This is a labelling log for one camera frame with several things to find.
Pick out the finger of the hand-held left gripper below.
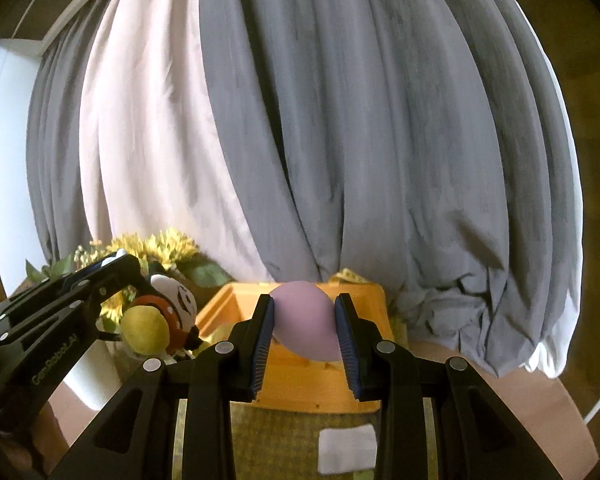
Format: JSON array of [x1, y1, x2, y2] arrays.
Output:
[[0, 253, 154, 347]]

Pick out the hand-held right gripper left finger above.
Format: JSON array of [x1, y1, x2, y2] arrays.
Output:
[[67, 294, 277, 480]]

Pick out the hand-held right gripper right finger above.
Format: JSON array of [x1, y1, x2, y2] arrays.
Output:
[[333, 292, 547, 480]]

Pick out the pink egg-shaped sponge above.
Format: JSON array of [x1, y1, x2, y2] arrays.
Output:
[[270, 280, 346, 363]]

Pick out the orange plastic crate yellow handles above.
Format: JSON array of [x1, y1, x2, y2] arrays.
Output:
[[196, 269, 394, 417]]

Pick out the black white mouse plush toy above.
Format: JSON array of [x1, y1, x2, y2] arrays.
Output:
[[119, 272, 207, 361]]

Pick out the green plant in white pot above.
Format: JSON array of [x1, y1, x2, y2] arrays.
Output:
[[25, 255, 132, 414]]

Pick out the yellow blue plaid blanket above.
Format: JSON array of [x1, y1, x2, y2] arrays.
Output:
[[172, 395, 442, 480]]

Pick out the white folded cloth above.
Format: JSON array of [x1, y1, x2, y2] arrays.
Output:
[[317, 422, 381, 475]]

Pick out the sunflower bouquet in grey vase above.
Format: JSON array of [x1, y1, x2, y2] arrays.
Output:
[[75, 227, 234, 322]]

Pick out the grey curtain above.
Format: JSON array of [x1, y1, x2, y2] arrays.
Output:
[[199, 0, 584, 372], [26, 24, 112, 282]]

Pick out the white wardrobe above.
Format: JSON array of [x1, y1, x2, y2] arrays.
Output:
[[0, 37, 49, 282]]

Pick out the pale pink curtain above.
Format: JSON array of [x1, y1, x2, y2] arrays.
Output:
[[77, 0, 287, 287]]

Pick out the white sheer curtain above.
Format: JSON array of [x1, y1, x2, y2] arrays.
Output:
[[522, 344, 569, 381]]

